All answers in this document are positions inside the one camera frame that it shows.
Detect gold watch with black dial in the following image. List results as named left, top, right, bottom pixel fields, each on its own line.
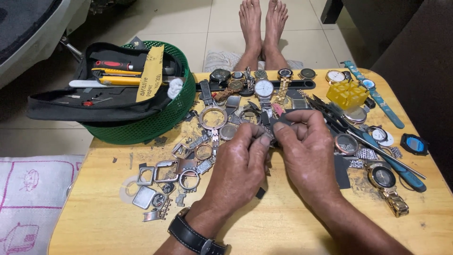
left=365, top=161, right=410, bottom=218

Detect yellow abrasive paper sheet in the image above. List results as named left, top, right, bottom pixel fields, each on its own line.
left=136, top=44, right=165, bottom=103

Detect white cushion with pink print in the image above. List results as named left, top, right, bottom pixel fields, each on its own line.
left=0, top=155, right=85, bottom=255

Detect person's leg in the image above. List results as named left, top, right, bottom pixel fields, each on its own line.
left=234, top=0, right=265, bottom=71
left=263, top=0, right=289, bottom=71

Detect gold bracelet dark dial watch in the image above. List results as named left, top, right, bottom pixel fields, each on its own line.
left=274, top=68, right=294, bottom=105

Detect person's left hand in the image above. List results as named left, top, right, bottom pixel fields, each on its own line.
left=193, top=123, right=274, bottom=228

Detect silver bracelet link piece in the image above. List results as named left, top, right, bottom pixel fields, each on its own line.
left=189, top=135, right=210, bottom=149

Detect clear plastic ring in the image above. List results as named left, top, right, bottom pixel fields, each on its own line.
left=118, top=175, right=142, bottom=205

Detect black digital watch head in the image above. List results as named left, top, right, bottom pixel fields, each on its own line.
left=400, top=133, right=429, bottom=156

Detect square silver case back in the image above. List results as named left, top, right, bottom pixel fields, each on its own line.
left=132, top=186, right=157, bottom=209

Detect silver metal watch bracelet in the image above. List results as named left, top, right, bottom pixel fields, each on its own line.
left=243, top=67, right=256, bottom=93

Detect red handled screwdriver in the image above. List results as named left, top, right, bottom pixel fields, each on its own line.
left=95, top=60, right=149, bottom=72

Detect blue handled tool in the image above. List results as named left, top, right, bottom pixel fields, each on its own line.
left=348, top=124, right=428, bottom=193

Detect square grey watch case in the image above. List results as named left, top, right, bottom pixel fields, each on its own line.
left=292, top=97, right=310, bottom=110

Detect large square silver case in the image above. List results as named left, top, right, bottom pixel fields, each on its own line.
left=154, top=160, right=179, bottom=183

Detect round silver watch case ring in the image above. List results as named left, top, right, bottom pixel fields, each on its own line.
left=239, top=108, right=262, bottom=126

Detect large rose gold bezel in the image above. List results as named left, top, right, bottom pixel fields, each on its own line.
left=199, top=106, right=228, bottom=131

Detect round grey watch dial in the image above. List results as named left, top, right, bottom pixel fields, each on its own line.
left=219, top=124, right=238, bottom=141

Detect yellow plastic watch case holder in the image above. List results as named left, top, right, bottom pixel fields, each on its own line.
left=326, top=80, right=370, bottom=110

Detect round silver case with lugs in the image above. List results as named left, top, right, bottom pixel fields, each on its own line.
left=178, top=168, right=201, bottom=193

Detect metal kickstand with spring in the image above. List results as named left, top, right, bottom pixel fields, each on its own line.
left=59, top=35, right=84, bottom=62

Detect white dial silver watch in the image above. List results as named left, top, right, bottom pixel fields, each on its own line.
left=254, top=79, right=275, bottom=117

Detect black angular watch head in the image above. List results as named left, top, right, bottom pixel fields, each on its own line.
left=210, top=69, right=231, bottom=84

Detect teal strap watch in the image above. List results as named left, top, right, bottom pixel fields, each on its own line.
left=340, top=60, right=405, bottom=130

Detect black fabric tool pouch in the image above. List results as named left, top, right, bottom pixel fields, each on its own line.
left=26, top=42, right=185, bottom=123

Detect silver bracelet end links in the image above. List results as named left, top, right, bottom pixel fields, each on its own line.
left=143, top=198, right=173, bottom=222

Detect person's right hand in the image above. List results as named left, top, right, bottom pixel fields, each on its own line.
left=273, top=109, right=346, bottom=210

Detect brown strap brown dial watch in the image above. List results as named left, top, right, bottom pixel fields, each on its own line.
left=214, top=80, right=245, bottom=102

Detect small rectangular silver watch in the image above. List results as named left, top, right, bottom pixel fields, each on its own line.
left=196, top=157, right=216, bottom=175

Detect rose gold round watch case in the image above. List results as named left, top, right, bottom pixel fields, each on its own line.
left=334, top=133, right=360, bottom=156

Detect dark sofa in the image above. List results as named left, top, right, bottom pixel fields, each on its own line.
left=320, top=0, right=453, bottom=192

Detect small silver watch part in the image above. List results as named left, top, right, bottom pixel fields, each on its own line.
left=264, top=129, right=280, bottom=147

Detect short black watch strap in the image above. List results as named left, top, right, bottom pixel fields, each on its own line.
left=199, top=80, right=214, bottom=107

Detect white cotton wad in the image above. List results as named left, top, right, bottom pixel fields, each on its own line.
left=167, top=77, right=185, bottom=100

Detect slim yellow utility knife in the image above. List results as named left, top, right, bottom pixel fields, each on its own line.
left=91, top=68, right=142, bottom=78

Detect long thin metal rod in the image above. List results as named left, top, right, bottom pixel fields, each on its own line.
left=345, top=128, right=427, bottom=179

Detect dark abrasive paper piece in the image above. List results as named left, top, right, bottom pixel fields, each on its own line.
left=267, top=113, right=299, bottom=128

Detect black leather strap wristwatch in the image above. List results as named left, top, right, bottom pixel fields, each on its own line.
left=167, top=207, right=229, bottom=255

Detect white flat file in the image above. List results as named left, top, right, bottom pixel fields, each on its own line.
left=69, top=80, right=107, bottom=88

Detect small rose gold round bezel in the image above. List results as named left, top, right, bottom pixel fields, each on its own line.
left=194, top=143, right=214, bottom=162

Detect person's right leg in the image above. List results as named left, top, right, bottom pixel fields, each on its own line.
left=263, top=0, right=289, bottom=71

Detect small red precision screwdriver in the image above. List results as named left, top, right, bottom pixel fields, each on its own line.
left=81, top=97, right=114, bottom=107

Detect person's left leg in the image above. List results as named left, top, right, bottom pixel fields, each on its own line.
left=234, top=0, right=265, bottom=71

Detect copper square plate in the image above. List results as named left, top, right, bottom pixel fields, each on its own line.
left=176, top=157, right=199, bottom=175

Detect long black strap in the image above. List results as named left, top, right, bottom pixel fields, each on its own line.
left=196, top=80, right=316, bottom=93

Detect round silver case back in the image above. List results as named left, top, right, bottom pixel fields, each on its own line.
left=343, top=106, right=368, bottom=125

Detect square rose gold bezel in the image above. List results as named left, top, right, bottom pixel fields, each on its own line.
left=172, top=142, right=193, bottom=159

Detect white scooter body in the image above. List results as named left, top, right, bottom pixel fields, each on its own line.
left=0, top=0, right=92, bottom=89

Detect white dial gold watch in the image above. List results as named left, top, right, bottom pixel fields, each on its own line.
left=326, top=70, right=352, bottom=85

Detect black thread snips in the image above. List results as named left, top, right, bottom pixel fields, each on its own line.
left=306, top=94, right=351, bottom=133

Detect green plastic mesh basket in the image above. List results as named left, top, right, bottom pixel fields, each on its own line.
left=81, top=41, right=197, bottom=146

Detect small white dial watch head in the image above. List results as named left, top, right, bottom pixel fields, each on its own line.
left=366, top=126, right=388, bottom=143

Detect thick yellow utility knife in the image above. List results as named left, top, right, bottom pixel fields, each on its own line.
left=97, top=75, right=142, bottom=86

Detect small square silver bezel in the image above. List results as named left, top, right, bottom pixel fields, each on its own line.
left=136, top=166, right=155, bottom=186

